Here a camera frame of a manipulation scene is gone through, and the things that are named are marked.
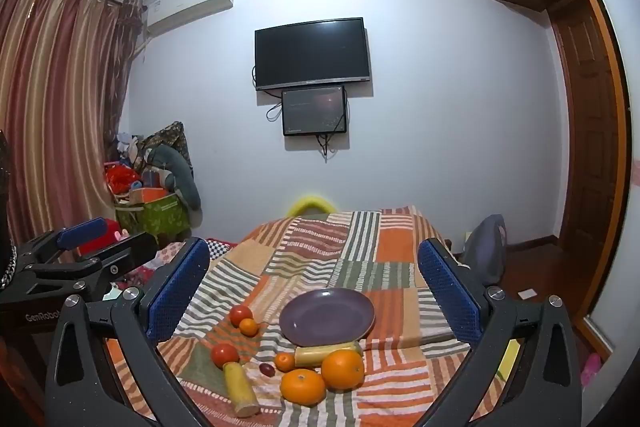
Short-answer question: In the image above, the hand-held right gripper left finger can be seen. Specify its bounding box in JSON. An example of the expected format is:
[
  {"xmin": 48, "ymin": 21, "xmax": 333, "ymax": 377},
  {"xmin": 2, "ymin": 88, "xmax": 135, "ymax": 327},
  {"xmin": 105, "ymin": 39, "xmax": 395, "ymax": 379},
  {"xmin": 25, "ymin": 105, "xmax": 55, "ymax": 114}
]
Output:
[{"xmin": 45, "ymin": 237, "xmax": 211, "ymax": 427}]

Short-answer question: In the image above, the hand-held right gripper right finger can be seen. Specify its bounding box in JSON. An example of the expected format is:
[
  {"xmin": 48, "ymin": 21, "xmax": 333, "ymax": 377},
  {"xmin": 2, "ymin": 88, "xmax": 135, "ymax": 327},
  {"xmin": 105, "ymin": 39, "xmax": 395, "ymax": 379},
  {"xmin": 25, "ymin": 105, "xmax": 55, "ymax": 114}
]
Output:
[{"xmin": 417, "ymin": 237, "xmax": 583, "ymax": 427}]

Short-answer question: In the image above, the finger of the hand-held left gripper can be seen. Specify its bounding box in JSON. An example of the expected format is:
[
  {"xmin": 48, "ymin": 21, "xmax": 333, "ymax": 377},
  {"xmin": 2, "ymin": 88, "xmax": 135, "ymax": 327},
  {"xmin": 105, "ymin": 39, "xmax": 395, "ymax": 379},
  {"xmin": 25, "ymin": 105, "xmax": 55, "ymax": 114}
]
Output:
[
  {"xmin": 12, "ymin": 217, "xmax": 108, "ymax": 265},
  {"xmin": 25, "ymin": 231, "xmax": 160, "ymax": 303}
]

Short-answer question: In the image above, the red tomato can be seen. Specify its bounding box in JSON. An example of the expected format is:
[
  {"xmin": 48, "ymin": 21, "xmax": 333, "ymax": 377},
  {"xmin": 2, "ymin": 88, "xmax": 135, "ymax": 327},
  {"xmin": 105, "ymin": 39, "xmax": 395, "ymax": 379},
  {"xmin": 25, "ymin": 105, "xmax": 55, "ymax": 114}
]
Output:
[
  {"xmin": 229, "ymin": 305, "xmax": 254, "ymax": 328},
  {"xmin": 210, "ymin": 343, "xmax": 240, "ymax": 369}
]

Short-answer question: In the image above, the yellow-green banana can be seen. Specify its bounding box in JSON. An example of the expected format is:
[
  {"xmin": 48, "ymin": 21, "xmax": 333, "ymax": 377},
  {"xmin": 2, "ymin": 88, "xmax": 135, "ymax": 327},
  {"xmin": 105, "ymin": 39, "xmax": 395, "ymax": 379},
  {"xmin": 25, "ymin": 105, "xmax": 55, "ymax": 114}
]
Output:
[
  {"xmin": 294, "ymin": 342, "xmax": 364, "ymax": 368},
  {"xmin": 222, "ymin": 361, "xmax": 261, "ymax": 418}
]

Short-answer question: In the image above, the purple plate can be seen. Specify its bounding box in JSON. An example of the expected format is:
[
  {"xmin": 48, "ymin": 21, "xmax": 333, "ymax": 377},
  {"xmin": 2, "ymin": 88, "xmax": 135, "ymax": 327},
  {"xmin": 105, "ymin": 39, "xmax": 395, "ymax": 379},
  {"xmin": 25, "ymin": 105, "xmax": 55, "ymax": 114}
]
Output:
[{"xmin": 278, "ymin": 288, "xmax": 376, "ymax": 348}]

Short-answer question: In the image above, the large orange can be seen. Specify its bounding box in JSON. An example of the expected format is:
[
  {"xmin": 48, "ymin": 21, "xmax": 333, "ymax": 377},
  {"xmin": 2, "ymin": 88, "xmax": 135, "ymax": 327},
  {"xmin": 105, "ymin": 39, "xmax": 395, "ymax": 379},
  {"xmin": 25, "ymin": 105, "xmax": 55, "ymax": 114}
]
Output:
[
  {"xmin": 321, "ymin": 349, "xmax": 366, "ymax": 390},
  {"xmin": 279, "ymin": 369, "xmax": 327, "ymax": 407}
]

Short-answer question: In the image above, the red toy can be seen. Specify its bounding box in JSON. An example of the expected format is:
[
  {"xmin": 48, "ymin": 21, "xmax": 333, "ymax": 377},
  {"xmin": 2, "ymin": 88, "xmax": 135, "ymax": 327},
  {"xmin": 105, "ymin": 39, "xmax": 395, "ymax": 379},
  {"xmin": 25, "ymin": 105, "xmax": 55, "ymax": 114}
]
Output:
[{"xmin": 77, "ymin": 219, "xmax": 121, "ymax": 256}]

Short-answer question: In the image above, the floral quilt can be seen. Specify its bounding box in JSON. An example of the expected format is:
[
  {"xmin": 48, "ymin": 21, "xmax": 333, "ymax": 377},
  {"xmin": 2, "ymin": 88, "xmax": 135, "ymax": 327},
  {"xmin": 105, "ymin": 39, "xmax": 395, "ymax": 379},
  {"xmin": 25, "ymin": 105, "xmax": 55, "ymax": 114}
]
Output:
[{"xmin": 125, "ymin": 242, "xmax": 187, "ymax": 294}]

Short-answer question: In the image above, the green cardboard box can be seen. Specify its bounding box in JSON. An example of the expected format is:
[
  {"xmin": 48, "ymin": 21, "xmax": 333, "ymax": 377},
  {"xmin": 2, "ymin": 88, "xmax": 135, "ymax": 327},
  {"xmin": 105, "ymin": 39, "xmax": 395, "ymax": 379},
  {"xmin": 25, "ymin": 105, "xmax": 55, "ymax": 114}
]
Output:
[{"xmin": 116, "ymin": 194, "xmax": 193, "ymax": 239}]

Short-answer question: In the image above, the grey chair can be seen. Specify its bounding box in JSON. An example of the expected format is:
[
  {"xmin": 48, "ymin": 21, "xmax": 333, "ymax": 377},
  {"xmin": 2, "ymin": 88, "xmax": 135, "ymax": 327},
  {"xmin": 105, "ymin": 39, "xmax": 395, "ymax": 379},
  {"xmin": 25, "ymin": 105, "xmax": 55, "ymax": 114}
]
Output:
[{"xmin": 460, "ymin": 214, "xmax": 507, "ymax": 285}]

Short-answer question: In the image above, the orange box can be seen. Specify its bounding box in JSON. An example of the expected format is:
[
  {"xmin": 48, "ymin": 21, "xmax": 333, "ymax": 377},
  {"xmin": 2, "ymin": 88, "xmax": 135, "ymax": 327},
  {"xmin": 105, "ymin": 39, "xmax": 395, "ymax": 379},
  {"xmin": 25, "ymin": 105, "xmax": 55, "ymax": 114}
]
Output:
[{"xmin": 130, "ymin": 188, "xmax": 169, "ymax": 204}]

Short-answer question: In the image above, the black white checkered cloth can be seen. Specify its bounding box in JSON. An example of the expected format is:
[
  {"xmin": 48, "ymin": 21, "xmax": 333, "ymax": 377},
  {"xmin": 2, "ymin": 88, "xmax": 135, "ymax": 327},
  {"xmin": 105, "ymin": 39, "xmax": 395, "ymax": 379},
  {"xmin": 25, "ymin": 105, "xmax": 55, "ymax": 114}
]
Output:
[{"xmin": 205, "ymin": 237, "xmax": 239, "ymax": 263}]

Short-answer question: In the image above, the red bag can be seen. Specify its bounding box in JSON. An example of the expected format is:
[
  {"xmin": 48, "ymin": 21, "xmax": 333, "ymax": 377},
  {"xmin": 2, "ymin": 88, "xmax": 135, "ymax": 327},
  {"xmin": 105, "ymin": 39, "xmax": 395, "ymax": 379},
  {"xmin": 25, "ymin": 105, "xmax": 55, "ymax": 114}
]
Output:
[{"xmin": 104, "ymin": 162, "xmax": 143, "ymax": 195}]

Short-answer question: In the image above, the grey plush pillow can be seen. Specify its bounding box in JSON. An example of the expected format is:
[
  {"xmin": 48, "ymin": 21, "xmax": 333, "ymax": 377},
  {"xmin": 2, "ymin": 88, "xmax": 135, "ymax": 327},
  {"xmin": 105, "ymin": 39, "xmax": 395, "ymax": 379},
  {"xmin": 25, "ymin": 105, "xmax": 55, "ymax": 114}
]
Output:
[{"xmin": 152, "ymin": 144, "xmax": 202, "ymax": 210}]

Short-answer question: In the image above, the dark patterned cushion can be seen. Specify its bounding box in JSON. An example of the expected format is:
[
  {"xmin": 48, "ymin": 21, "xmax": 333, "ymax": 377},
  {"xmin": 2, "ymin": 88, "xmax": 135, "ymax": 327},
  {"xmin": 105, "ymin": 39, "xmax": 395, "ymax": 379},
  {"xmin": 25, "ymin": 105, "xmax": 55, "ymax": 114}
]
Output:
[{"xmin": 135, "ymin": 122, "xmax": 193, "ymax": 178}]

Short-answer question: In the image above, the striped curtain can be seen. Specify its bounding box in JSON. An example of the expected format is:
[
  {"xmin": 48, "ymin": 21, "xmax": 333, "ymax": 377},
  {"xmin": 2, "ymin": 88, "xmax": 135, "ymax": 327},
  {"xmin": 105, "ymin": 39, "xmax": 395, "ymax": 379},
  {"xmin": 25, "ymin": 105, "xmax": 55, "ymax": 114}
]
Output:
[{"xmin": 0, "ymin": 0, "xmax": 143, "ymax": 253}]

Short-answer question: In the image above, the striped patchwork blanket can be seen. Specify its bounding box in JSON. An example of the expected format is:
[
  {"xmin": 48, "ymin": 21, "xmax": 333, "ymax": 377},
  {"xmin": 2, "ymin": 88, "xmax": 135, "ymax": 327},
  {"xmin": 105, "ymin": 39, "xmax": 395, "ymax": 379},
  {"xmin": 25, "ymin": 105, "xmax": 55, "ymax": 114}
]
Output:
[{"xmin": 105, "ymin": 206, "xmax": 506, "ymax": 427}]

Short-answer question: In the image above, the pink slipper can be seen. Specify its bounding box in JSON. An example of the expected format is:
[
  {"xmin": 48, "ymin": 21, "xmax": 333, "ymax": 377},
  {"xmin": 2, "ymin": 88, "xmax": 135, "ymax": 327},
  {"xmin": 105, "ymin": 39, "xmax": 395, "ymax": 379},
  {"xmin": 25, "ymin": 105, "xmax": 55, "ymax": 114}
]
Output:
[{"xmin": 580, "ymin": 353, "xmax": 602, "ymax": 388}]

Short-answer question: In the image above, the brown wooden door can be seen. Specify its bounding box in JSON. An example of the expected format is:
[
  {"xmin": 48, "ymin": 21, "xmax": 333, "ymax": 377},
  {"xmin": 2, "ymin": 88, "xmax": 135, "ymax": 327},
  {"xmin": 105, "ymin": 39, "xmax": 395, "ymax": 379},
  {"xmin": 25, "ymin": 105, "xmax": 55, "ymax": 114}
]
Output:
[{"xmin": 547, "ymin": 0, "xmax": 621, "ymax": 253}]

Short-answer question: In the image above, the small black monitor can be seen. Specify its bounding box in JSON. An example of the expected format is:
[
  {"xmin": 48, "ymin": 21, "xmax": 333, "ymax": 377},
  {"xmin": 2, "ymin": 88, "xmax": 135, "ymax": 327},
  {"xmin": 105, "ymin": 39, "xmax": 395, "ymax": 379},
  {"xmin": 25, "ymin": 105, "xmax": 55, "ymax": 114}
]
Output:
[{"xmin": 281, "ymin": 85, "xmax": 348, "ymax": 136}]

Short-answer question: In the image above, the white air conditioner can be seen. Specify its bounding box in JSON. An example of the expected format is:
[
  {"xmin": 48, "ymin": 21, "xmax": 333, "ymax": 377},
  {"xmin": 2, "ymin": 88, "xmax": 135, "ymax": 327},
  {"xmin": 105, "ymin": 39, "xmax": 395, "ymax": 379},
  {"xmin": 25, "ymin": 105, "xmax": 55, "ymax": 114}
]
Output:
[{"xmin": 145, "ymin": 0, "xmax": 236, "ymax": 38}]

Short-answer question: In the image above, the dark cloth with chain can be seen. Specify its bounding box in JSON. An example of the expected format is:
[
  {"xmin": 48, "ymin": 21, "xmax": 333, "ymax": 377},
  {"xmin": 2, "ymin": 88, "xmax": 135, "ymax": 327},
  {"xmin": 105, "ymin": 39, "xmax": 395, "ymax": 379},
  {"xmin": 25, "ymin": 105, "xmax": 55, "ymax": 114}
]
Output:
[{"xmin": 0, "ymin": 129, "xmax": 19, "ymax": 295}]

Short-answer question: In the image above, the yellow ring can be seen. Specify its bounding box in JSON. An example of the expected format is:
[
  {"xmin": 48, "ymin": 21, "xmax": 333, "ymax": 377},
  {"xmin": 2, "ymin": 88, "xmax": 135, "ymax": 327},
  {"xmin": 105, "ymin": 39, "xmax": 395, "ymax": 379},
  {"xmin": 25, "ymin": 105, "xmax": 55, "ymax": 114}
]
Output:
[{"xmin": 285, "ymin": 193, "xmax": 341, "ymax": 219}]

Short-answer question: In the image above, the black monitor cable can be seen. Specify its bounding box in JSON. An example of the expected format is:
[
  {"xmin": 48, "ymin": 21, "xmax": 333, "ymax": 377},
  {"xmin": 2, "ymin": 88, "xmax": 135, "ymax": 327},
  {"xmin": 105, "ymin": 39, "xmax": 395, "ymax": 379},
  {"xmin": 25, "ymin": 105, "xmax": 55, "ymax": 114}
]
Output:
[{"xmin": 315, "ymin": 134, "xmax": 352, "ymax": 164}]

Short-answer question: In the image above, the black television cable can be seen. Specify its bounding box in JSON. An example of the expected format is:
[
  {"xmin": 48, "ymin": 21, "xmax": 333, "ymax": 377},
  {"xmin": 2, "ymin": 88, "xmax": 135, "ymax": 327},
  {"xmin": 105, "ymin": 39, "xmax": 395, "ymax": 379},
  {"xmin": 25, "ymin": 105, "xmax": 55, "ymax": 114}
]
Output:
[{"xmin": 251, "ymin": 66, "xmax": 284, "ymax": 124}]

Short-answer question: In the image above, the black wall television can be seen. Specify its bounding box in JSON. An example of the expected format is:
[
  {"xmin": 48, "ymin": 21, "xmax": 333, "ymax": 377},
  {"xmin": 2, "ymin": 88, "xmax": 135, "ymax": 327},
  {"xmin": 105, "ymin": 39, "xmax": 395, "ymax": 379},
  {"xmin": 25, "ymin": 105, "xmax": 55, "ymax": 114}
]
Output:
[{"xmin": 255, "ymin": 18, "xmax": 372, "ymax": 92}]

